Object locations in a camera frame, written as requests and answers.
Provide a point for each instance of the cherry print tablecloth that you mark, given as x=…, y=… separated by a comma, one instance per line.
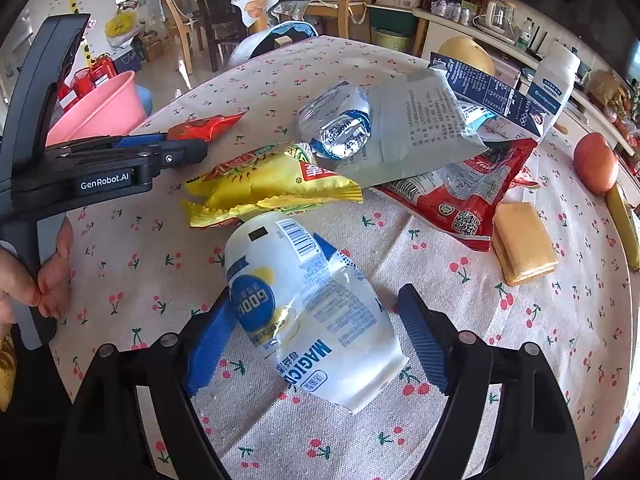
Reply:
x=150, y=240

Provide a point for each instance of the giraffe height chart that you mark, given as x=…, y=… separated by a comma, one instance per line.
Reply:
x=75, y=0

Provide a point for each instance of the upright white plastic bottle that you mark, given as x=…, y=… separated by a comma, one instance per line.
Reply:
x=552, y=85

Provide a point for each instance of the row of small glass jars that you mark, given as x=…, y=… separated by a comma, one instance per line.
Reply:
x=450, y=10

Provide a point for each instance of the large red snack bag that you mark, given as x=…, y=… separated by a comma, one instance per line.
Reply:
x=450, y=205

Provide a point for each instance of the yellow snack packet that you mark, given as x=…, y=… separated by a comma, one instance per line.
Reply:
x=260, y=185

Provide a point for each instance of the large crushed white plastic bottle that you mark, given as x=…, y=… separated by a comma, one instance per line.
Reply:
x=310, y=320

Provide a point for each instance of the green capped water bottle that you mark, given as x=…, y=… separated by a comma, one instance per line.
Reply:
x=525, y=32

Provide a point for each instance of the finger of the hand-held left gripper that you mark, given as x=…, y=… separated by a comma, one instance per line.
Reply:
x=142, y=140
x=175, y=156

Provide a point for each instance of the pink storage box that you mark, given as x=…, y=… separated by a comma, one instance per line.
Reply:
x=506, y=72

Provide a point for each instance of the white low cabinet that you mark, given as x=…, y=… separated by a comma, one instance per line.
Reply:
x=440, y=25

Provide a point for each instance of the person's left hand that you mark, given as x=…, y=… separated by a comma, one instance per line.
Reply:
x=57, y=270

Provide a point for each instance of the red apple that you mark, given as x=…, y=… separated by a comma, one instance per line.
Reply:
x=595, y=162

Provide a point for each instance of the yellow banana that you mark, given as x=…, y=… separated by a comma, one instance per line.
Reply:
x=625, y=225

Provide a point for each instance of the green waste bin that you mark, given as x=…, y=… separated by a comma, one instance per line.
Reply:
x=395, y=40

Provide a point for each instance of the orange red snack packet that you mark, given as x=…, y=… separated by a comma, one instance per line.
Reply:
x=205, y=128

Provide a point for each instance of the yellow plastic bag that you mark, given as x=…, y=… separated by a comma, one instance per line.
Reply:
x=120, y=22

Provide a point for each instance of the blue and white backpack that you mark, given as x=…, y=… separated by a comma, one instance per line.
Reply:
x=280, y=35

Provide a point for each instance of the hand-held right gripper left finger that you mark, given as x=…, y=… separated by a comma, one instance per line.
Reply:
x=210, y=355

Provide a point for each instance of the small crushed white plastic bottle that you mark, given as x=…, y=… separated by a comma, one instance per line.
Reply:
x=335, y=125

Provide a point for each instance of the yellow sandwich cracker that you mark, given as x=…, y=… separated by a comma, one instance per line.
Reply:
x=525, y=240

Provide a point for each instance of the pink plastic basin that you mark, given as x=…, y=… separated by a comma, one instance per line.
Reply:
x=100, y=110

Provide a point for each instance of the dark blue milk carton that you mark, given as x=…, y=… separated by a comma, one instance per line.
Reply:
x=505, y=102

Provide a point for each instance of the blue and white snack bag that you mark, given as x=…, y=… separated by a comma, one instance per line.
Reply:
x=415, y=130

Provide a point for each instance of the white electric kettle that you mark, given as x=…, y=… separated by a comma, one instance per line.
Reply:
x=500, y=15

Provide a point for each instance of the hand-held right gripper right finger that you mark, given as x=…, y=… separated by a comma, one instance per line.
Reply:
x=420, y=335

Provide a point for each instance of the yellow pear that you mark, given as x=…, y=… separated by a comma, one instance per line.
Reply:
x=467, y=52

